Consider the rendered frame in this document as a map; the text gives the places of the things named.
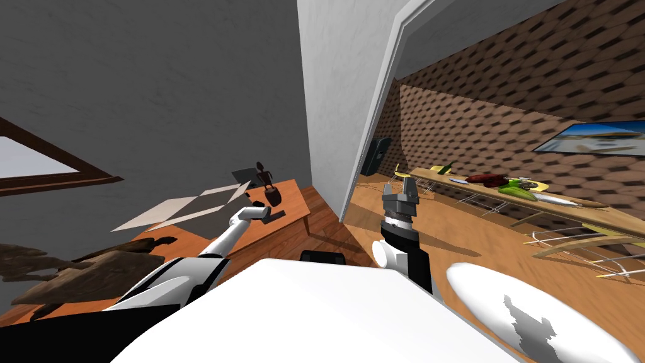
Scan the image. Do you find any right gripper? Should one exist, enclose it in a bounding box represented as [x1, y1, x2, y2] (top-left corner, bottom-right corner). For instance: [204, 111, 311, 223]
[380, 176, 421, 217]

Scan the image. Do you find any orange wooden desk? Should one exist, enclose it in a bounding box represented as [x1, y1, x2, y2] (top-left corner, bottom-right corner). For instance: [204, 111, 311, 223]
[0, 178, 313, 328]

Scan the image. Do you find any dark brown figurine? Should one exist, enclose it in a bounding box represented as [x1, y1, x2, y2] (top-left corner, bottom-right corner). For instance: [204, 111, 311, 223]
[254, 161, 283, 208]

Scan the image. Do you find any dark grey cabinet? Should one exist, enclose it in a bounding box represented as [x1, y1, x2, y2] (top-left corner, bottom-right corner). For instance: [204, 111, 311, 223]
[360, 136, 394, 178]

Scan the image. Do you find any white and grey flat box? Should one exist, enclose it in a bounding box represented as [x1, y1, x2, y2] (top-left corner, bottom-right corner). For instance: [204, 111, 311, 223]
[110, 181, 253, 241]

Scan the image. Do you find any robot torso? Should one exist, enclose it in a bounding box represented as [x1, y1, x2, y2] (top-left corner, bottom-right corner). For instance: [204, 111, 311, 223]
[110, 249, 526, 363]

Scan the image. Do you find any long wooden table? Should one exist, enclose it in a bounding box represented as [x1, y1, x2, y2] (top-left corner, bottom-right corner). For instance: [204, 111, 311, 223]
[408, 162, 645, 240]

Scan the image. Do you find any dark brown driftwood piece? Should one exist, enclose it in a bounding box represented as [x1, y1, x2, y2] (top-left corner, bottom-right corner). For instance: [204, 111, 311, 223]
[0, 236, 178, 321]

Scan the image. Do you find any brown framed window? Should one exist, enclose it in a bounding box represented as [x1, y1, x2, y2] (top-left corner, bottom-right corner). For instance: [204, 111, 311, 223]
[0, 117, 125, 197]

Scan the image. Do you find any blue wall picture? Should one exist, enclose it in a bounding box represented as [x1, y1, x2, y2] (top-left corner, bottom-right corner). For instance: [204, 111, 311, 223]
[533, 120, 645, 158]

